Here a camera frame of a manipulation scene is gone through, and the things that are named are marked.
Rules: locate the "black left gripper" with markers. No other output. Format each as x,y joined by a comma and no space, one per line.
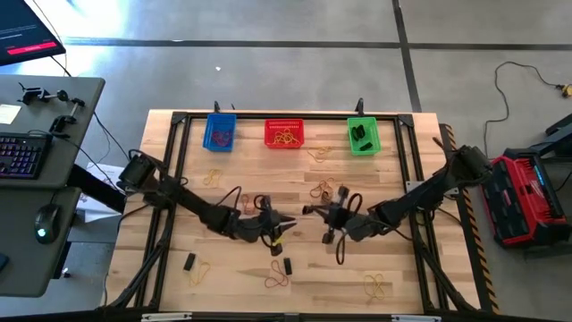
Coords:
252,228

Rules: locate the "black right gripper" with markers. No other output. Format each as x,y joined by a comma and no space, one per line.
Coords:
347,219

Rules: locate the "black clip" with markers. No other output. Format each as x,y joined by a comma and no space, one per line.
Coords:
189,262
288,266

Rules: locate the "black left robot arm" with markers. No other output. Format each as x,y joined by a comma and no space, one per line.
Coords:
192,205

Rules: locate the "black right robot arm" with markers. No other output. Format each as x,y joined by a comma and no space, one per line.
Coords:
420,192

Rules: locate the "red plastic basket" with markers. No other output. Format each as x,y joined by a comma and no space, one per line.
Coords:
270,143

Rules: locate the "green plastic basket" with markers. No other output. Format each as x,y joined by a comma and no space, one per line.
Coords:
372,127

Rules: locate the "blue plastic basket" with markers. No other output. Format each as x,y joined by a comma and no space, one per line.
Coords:
207,147

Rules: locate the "black yellow hazard strip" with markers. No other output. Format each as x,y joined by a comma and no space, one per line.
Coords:
480,255

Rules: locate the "white paper sheet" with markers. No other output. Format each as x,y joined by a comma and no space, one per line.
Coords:
100,172

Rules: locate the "red black tool case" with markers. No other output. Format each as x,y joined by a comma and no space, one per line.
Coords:
518,210

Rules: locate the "black computer mouse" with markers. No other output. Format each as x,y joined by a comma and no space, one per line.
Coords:
47,223

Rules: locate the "black desk clamp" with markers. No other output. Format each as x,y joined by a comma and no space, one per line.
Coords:
31,94
62,120

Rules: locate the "black metal stand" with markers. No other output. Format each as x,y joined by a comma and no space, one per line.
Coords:
558,129

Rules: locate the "grey desk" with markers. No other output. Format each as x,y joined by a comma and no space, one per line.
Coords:
27,250

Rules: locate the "backlit black keyboard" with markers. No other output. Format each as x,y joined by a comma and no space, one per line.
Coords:
22,156

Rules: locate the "white sticky note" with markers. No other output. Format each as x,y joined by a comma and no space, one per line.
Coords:
9,114

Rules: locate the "black computer monitor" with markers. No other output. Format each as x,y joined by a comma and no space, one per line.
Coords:
22,31

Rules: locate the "black frame clamp post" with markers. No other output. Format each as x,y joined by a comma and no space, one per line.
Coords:
216,107
359,106

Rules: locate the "black aluminium table frame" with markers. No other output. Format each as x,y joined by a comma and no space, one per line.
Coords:
250,116

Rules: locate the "white metal bracket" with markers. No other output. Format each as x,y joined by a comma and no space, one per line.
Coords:
415,319
166,317

